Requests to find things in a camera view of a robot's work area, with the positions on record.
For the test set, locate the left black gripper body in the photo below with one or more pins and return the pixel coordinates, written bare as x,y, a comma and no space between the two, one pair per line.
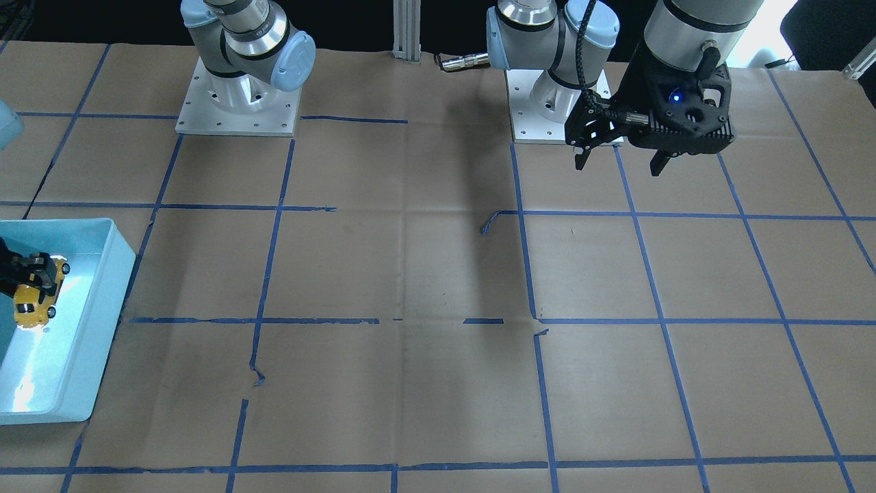
644,85

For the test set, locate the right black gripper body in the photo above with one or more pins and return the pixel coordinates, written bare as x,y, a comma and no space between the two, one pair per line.
15,270

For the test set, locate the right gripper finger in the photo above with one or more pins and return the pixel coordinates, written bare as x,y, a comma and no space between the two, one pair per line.
46,278
39,263

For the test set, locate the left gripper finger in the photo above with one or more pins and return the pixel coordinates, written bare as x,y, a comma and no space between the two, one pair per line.
659,161
581,157

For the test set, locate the yellow beetle toy car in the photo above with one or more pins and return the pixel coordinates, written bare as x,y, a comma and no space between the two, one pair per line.
34,306

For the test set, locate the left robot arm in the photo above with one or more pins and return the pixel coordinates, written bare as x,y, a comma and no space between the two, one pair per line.
573,43

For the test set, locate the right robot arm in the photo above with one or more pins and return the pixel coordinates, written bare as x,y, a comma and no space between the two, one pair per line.
237,41

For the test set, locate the light blue plastic bin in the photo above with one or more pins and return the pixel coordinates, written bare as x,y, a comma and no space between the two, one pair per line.
52,374

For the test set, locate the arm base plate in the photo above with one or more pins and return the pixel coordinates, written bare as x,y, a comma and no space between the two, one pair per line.
238,106
538,106

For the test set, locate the silver cable connector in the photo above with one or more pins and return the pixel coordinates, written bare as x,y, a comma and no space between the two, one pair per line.
461,63

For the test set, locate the aluminium frame post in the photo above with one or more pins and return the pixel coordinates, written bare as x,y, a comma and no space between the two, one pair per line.
406,17

